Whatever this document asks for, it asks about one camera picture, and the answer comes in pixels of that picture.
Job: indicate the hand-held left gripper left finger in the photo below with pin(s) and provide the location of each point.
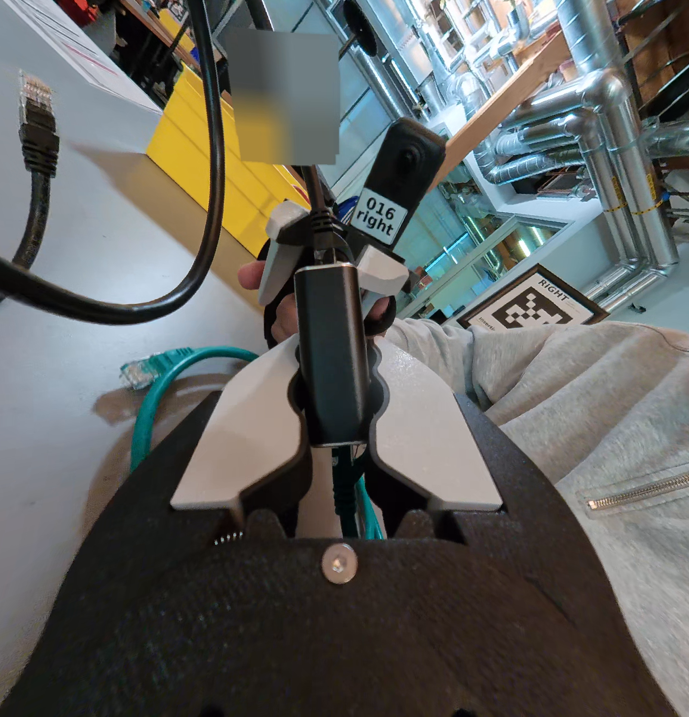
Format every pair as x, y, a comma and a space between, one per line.
238, 442

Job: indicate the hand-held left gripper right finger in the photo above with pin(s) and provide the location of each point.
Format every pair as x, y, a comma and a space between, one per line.
434, 442

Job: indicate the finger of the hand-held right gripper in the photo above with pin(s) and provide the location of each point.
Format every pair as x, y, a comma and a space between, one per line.
277, 269
383, 274

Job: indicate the black ethernet splitter box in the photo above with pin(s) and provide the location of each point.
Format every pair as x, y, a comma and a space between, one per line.
330, 347

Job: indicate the yellow plastic bin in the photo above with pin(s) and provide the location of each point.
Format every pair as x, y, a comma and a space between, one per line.
176, 140

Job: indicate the person's right forearm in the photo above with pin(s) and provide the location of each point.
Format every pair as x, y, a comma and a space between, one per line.
434, 353

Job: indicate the wooden ceiling beam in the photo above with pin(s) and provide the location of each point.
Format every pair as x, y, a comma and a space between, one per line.
507, 106

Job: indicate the black round lamp head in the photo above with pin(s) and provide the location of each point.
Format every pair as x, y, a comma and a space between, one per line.
358, 22

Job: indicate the framed black white marker sign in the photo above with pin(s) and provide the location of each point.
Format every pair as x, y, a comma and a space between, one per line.
538, 308

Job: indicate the cluster of silver ventilation pipes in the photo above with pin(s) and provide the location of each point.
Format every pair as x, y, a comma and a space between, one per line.
602, 95

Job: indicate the white printed paper sheet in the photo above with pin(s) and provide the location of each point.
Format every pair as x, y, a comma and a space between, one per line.
70, 39

